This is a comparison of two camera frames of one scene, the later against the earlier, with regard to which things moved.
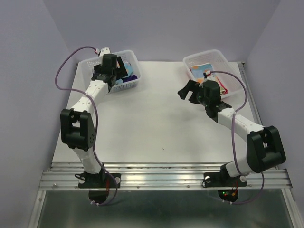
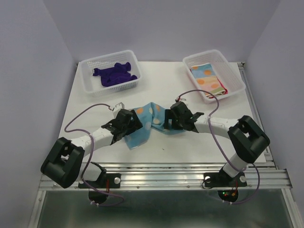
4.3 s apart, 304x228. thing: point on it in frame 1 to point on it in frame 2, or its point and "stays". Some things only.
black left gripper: [120, 72] to [135, 125]
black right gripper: [192, 86] to [169, 114]
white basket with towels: [129, 60] stays
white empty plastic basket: [223, 70] stays
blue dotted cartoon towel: [129, 71] to [151, 115]
